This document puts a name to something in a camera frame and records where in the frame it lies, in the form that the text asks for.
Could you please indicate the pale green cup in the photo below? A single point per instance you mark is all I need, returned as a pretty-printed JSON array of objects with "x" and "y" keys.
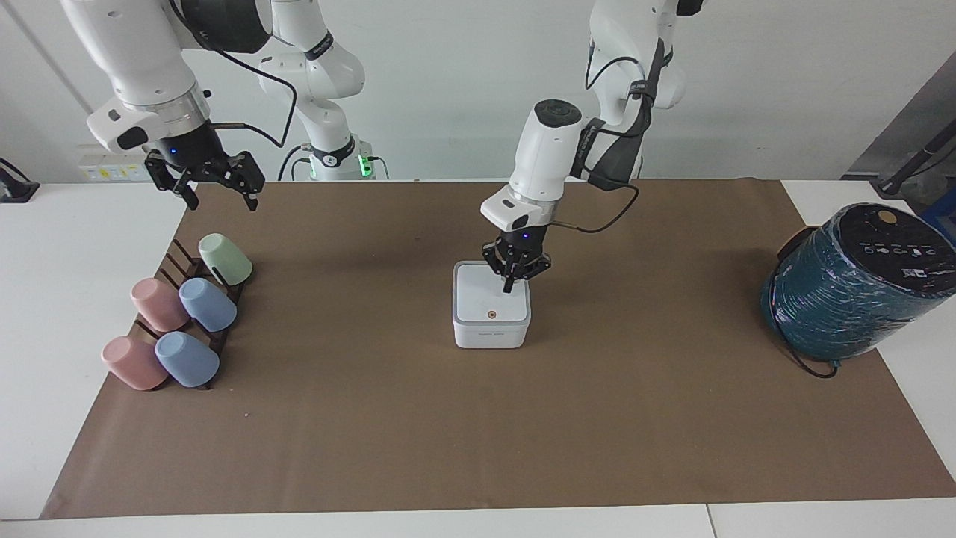
[{"x": 226, "y": 260}]

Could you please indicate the dark wooden cup rack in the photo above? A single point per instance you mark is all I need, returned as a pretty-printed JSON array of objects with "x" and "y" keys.
[{"x": 183, "y": 267}]

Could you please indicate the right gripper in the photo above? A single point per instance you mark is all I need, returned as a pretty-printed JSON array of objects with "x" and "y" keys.
[{"x": 187, "y": 149}]

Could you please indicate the blue cup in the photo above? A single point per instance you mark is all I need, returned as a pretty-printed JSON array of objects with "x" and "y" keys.
[
  {"x": 209, "y": 305},
  {"x": 187, "y": 360}
]

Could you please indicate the black stand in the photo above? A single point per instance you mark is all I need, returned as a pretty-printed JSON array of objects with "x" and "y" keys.
[
  {"x": 15, "y": 187},
  {"x": 915, "y": 164}
]

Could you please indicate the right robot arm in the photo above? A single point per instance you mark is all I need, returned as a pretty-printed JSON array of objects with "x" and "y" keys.
[{"x": 142, "y": 52}]

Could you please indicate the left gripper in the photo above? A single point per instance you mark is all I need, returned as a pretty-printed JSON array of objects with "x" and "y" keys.
[{"x": 523, "y": 240}]

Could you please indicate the small white trash can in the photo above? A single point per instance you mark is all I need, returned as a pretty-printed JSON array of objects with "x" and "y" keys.
[{"x": 489, "y": 314}]

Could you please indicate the white power strip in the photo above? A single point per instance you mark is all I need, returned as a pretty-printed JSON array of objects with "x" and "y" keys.
[{"x": 108, "y": 170}]

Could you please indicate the pink cup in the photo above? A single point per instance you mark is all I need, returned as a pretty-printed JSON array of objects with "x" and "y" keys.
[
  {"x": 158, "y": 305},
  {"x": 134, "y": 364}
]

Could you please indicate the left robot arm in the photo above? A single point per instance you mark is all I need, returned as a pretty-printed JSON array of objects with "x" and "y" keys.
[{"x": 549, "y": 149}]

